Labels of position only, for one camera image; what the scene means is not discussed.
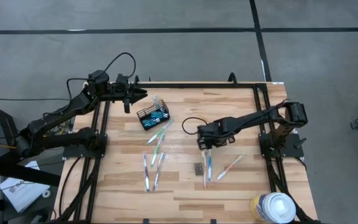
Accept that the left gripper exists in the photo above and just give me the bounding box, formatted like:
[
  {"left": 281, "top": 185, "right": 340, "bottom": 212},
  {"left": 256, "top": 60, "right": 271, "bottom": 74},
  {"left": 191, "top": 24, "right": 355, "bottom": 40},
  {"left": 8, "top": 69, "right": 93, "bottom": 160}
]
[{"left": 109, "top": 83, "right": 148, "bottom": 114}]

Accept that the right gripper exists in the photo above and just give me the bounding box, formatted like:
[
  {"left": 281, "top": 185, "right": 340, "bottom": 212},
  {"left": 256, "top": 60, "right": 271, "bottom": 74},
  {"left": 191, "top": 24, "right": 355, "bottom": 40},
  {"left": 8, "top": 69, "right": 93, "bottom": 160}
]
[{"left": 196, "top": 118, "right": 236, "bottom": 151}]

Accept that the purple toothbrush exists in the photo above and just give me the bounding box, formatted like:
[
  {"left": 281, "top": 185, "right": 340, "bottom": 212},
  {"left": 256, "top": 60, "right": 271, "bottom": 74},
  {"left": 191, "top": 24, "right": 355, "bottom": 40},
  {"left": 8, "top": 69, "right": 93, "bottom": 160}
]
[
  {"left": 152, "top": 151, "right": 167, "bottom": 192},
  {"left": 142, "top": 151, "right": 151, "bottom": 193}
]

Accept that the wipes canister with white lid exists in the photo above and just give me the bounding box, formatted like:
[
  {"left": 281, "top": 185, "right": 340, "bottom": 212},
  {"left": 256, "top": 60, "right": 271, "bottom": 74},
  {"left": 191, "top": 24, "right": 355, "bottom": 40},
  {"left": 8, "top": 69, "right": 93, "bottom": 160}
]
[{"left": 249, "top": 191, "right": 297, "bottom": 224}]

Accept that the white paper sheet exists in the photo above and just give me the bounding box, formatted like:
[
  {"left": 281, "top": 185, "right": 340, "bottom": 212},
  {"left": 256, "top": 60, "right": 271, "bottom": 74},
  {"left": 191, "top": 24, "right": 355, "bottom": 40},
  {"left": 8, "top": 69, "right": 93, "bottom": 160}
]
[{"left": 24, "top": 160, "right": 40, "bottom": 171}]

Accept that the black equipment stand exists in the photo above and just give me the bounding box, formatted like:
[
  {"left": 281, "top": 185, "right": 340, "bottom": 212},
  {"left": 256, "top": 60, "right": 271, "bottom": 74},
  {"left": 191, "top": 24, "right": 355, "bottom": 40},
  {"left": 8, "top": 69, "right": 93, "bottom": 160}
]
[{"left": 0, "top": 90, "right": 62, "bottom": 224}]

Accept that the white printed booklet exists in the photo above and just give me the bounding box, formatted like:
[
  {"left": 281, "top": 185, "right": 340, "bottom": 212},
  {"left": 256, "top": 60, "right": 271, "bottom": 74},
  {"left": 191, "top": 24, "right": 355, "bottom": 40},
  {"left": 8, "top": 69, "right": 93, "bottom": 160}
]
[{"left": 0, "top": 176, "right": 51, "bottom": 214}]

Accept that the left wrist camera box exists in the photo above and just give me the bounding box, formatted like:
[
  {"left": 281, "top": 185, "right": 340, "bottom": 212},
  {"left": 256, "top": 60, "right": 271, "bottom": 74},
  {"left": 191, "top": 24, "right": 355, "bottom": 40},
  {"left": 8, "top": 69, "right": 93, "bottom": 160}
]
[{"left": 116, "top": 73, "right": 129, "bottom": 88}]

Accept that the black wire basket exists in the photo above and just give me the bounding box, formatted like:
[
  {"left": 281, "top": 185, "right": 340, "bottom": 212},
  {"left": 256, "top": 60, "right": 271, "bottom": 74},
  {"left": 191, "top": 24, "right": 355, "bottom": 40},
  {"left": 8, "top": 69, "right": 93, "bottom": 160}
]
[{"left": 135, "top": 99, "right": 171, "bottom": 131}]

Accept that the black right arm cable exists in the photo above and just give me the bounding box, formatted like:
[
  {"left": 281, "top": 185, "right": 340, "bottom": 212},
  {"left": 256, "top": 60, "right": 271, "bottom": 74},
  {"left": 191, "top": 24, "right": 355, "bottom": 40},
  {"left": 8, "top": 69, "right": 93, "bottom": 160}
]
[{"left": 181, "top": 116, "right": 211, "bottom": 136}]

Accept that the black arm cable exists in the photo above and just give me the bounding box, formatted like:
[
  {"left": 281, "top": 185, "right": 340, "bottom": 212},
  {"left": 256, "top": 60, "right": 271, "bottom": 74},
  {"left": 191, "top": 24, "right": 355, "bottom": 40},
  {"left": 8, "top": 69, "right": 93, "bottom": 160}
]
[
  {"left": 181, "top": 116, "right": 211, "bottom": 136},
  {"left": 103, "top": 52, "right": 136, "bottom": 82}
]

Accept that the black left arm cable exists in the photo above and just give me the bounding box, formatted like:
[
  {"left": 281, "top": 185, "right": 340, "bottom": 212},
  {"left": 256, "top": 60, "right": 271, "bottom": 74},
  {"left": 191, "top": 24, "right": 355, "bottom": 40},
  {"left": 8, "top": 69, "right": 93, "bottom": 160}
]
[{"left": 103, "top": 52, "right": 136, "bottom": 82}]

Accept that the yellow cable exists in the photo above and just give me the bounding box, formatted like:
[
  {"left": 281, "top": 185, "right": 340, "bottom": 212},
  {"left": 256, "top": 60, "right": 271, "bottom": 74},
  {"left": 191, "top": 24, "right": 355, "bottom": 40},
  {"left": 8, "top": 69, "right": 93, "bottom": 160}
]
[{"left": 0, "top": 139, "right": 21, "bottom": 151}]

